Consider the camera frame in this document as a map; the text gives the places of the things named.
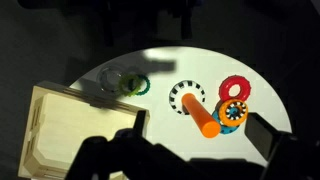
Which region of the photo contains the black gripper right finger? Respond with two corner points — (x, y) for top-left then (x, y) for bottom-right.
(245, 112), (287, 162)

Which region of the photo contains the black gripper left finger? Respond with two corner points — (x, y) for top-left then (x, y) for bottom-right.
(133, 110), (146, 136)

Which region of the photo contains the yellow-green bumpy ring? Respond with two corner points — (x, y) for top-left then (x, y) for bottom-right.
(118, 73), (142, 97)

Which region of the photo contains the black white striped pole base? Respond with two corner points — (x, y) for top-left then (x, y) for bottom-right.
(169, 80), (206, 115)

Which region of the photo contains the orange pole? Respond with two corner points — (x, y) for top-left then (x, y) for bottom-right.
(182, 93), (221, 138)

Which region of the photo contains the light wooden tray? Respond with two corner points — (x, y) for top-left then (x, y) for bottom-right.
(18, 81), (140, 180)

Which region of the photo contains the blue plastic ring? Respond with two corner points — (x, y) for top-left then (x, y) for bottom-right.
(211, 110), (240, 135)

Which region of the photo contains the orange ring with striped centre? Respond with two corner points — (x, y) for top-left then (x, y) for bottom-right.
(218, 98), (249, 127)

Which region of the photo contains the clear ring with beads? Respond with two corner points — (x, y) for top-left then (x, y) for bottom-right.
(96, 66), (127, 94)

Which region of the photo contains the red plastic ring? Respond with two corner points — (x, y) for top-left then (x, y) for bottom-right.
(218, 75), (252, 102)

